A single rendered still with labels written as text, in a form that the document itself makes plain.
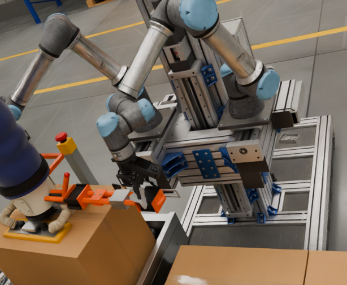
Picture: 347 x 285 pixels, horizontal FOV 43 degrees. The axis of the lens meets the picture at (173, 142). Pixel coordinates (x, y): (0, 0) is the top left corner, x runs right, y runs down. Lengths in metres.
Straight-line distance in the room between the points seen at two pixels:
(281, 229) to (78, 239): 1.16
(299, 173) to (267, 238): 0.52
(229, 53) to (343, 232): 1.47
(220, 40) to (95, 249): 0.94
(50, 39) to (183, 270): 1.15
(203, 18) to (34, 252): 1.14
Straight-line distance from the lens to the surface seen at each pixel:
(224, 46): 1.58
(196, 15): 1.47
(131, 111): 1.45
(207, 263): 2.04
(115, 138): 1.43
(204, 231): 2.66
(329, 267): 1.89
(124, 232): 1.98
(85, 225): 1.89
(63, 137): 2.43
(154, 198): 1.57
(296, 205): 2.63
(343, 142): 3.33
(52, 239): 1.91
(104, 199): 1.71
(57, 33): 1.95
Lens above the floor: 2.03
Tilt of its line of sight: 31 degrees down
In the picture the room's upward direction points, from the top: 24 degrees counter-clockwise
